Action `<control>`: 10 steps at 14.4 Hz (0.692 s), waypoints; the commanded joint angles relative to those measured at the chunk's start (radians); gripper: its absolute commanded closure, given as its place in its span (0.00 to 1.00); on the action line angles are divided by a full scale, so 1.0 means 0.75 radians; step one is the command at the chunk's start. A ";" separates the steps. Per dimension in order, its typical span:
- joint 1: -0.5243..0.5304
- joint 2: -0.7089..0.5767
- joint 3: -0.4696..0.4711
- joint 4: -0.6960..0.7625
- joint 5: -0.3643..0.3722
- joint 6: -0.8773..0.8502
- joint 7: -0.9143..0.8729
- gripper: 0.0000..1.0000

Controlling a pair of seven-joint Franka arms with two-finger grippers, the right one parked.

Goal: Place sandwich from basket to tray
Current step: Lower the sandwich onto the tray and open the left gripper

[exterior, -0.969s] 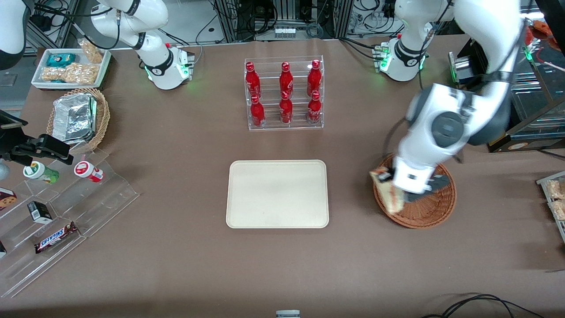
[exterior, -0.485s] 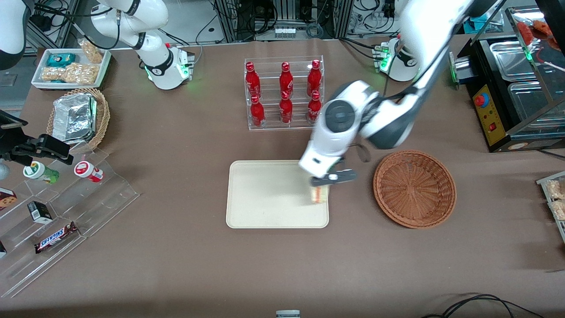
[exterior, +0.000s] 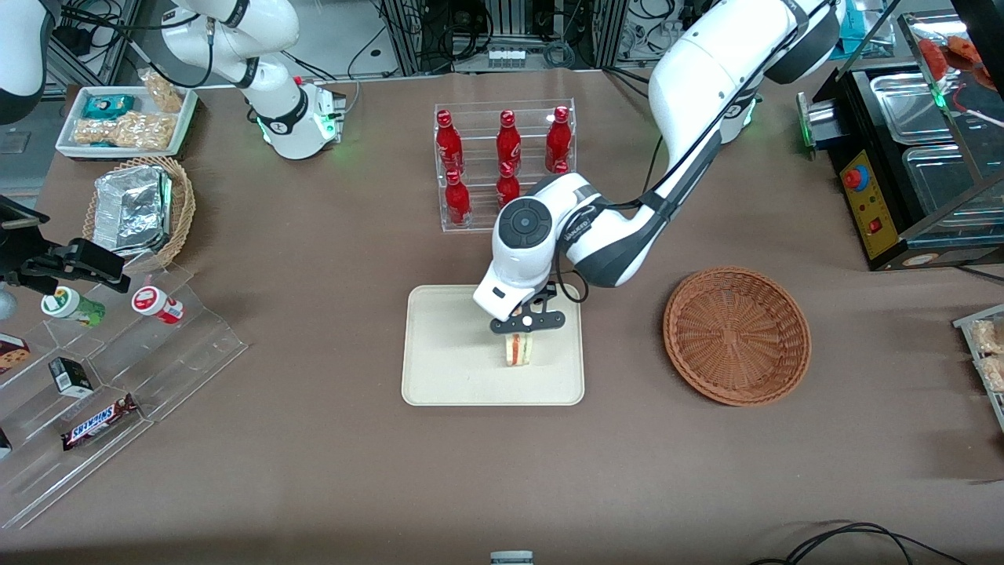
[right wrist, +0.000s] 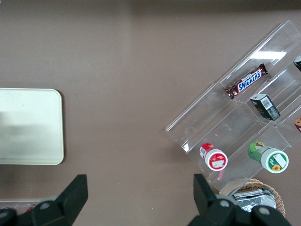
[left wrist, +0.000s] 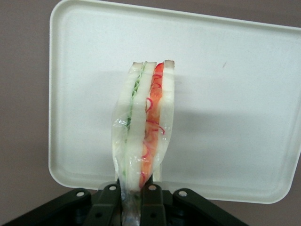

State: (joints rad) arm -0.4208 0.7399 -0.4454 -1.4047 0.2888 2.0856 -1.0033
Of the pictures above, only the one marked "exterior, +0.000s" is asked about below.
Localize small black box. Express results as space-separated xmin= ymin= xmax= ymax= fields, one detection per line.
xmin=48 ymin=357 xmax=94 ymax=398

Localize clear acrylic bottle rack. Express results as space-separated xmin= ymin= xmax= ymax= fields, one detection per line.
xmin=434 ymin=98 xmax=577 ymax=233

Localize red white drink bottle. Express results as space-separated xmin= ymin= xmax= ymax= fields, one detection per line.
xmin=130 ymin=286 xmax=185 ymax=325

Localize brown round wicker basket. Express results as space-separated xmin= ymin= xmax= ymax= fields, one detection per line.
xmin=663 ymin=266 xmax=813 ymax=407

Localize red orange food pieces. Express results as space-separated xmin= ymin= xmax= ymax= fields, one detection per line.
xmin=916 ymin=33 xmax=995 ymax=91

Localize white rectangular snack container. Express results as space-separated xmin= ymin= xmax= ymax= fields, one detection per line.
xmin=55 ymin=84 xmax=198 ymax=162

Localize green white drink bottle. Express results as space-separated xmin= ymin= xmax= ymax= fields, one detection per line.
xmin=41 ymin=286 xmax=107 ymax=328

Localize grey snack shelf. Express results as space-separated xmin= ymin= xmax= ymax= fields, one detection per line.
xmin=952 ymin=304 xmax=1004 ymax=434

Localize stainless steel warmer pan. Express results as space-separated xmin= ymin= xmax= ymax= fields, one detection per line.
xmin=900 ymin=144 xmax=1004 ymax=221
xmin=869 ymin=72 xmax=956 ymax=147

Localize small clear peanut snack bag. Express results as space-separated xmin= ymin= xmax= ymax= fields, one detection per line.
xmin=140 ymin=69 xmax=185 ymax=113

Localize cream rectangular tray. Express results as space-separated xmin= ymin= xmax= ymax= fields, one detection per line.
xmin=401 ymin=283 xmax=586 ymax=407

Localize black floor cable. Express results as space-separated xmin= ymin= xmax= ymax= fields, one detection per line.
xmin=749 ymin=521 xmax=967 ymax=565

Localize black food warmer yellow panel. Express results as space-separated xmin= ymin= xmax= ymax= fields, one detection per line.
xmin=812 ymin=8 xmax=1004 ymax=272

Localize teal box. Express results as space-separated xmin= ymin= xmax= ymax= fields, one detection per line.
xmin=833 ymin=0 xmax=895 ymax=57

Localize light tan wicker basket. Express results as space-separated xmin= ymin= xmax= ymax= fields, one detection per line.
xmin=82 ymin=155 xmax=197 ymax=274

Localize aluminium foil container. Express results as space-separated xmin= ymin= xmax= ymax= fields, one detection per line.
xmin=92 ymin=163 xmax=175 ymax=256

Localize Snickers chocolate bar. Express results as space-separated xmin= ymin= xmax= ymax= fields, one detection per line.
xmin=61 ymin=394 xmax=140 ymax=451

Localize teal snack packet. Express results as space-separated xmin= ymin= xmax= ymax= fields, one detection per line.
xmin=82 ymin=94 xmax=136 ymax=121

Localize clear acrylic stepped stand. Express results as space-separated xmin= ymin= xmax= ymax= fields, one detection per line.
xmin=0 ymin=263 xmax=250 ymax=530

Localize brown cookie box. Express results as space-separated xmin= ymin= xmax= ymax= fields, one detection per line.
xmin=0 ymin=333 xmax=31 ymax=375

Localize large clear peanut snack bag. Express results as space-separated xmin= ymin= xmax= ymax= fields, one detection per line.
xmin=73 ymin=111 xmax=175 ymax=151

